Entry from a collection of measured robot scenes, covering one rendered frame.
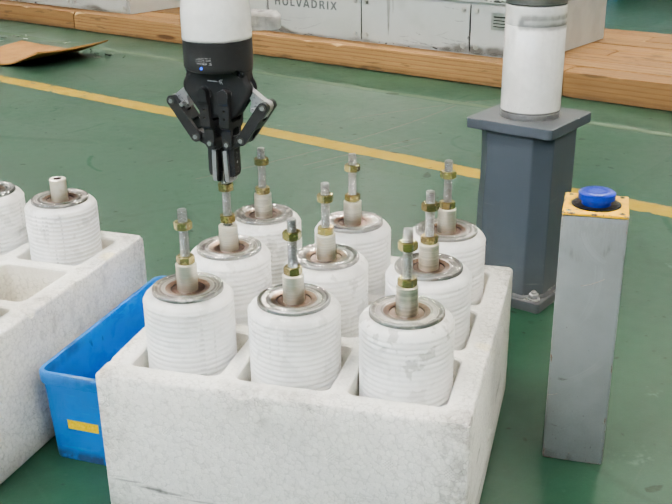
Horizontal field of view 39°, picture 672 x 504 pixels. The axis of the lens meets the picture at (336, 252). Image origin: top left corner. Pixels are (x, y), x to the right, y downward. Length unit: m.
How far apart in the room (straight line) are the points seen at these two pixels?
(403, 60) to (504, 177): 1.86
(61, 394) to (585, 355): 0.61
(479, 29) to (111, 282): 2.14
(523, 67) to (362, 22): 2.07
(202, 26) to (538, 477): 0.63
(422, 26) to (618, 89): 0.76
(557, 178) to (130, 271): 0.66
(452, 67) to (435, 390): 2.35
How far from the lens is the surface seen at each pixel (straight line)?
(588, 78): 3.00
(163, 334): 0.99
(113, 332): 1.29
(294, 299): 0.96
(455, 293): 1.02
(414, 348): 0.91
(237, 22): 1.01
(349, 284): 1.04
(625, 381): 1.37
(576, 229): 1.05
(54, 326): 1.22
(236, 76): 1.03
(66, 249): 1.30
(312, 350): 0.95
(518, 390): 1.32
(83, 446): 1.19
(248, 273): 1.07
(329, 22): 3.59
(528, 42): 1.46
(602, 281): 1.08
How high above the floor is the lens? 0.66
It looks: 22 degrees down
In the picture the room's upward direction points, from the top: 1 degrees counter-clockwise
